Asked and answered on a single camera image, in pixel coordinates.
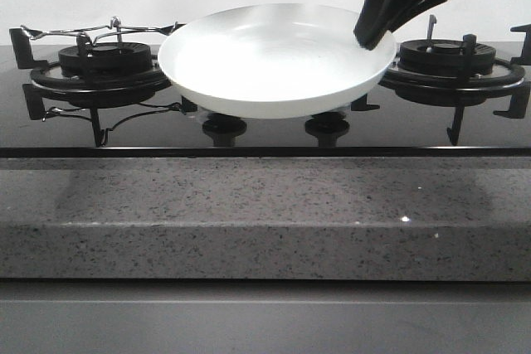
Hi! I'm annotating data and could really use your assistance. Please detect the right black burner grate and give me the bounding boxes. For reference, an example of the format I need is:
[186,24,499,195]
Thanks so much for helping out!
[350,14,531,148]

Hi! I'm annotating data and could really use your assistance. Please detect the right black gas burner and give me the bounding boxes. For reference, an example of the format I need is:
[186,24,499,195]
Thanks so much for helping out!
[397,39,496,76]

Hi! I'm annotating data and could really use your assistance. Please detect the left black burner grate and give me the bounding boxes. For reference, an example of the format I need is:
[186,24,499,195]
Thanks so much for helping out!
[9,20,182,147]

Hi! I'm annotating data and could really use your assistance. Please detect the black glass gas cooktop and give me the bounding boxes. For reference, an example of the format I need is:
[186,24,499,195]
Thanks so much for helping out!
[1,46,530,158]

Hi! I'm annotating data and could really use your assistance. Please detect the white round plate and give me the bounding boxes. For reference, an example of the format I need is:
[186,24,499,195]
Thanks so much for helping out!
[158,3,397,119]

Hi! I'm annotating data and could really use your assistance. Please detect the silver stove knob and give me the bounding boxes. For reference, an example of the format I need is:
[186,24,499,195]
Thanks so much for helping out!
[181,96,208,115]
[329,103,351,116]

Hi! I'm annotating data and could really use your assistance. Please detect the wire pan support ring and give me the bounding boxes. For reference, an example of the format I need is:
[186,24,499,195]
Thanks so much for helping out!
[19,16,186,46]

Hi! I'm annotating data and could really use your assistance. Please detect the silver right stove knob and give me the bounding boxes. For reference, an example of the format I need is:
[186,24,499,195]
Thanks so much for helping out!
[329,103,351,116]

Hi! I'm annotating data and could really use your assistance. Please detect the left black gas burner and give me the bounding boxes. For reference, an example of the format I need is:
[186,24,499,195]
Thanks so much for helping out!
[58,42,153,76]

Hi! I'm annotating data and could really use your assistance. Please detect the silver left stove knob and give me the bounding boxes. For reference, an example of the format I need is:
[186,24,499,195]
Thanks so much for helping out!
[181,96,208,115]

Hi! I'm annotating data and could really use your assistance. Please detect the black gas burner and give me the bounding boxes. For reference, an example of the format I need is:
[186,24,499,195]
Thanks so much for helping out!
[58,42,153,76]
[397,39,496,76]

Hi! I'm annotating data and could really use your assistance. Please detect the black burner grate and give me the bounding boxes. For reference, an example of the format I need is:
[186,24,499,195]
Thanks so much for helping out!
[9,20,182,147]
[350,14,531,148]

